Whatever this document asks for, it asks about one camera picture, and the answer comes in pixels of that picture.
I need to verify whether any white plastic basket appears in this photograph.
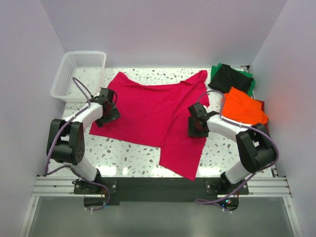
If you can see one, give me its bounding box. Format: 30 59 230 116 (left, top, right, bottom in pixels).
50 51 107 103

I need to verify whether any aluminium frame rail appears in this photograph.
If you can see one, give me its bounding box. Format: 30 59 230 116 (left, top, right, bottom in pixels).
31 177 292 198

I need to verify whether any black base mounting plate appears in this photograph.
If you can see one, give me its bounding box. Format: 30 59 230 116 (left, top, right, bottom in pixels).
72 177 249 210

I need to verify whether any folded green t shirt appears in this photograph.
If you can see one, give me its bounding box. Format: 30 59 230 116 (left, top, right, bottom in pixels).
210 63 256 97

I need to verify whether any folded black t shirt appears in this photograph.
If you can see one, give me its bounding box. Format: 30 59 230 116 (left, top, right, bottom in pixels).
207 64 254 94

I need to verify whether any folded orange t shirt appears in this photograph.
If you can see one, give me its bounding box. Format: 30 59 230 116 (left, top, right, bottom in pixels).
222 87 262 125

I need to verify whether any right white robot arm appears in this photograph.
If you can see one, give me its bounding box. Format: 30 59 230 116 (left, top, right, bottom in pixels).
188 102 278 194

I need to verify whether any crimson pink t shirt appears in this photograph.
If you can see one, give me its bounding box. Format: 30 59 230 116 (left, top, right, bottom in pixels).
89 70 209 181

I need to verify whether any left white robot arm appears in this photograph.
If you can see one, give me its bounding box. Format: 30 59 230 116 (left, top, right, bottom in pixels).
45 88 120 194

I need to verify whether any folded dark red t shirt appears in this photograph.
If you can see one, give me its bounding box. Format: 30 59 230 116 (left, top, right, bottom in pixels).
256 100 269 131

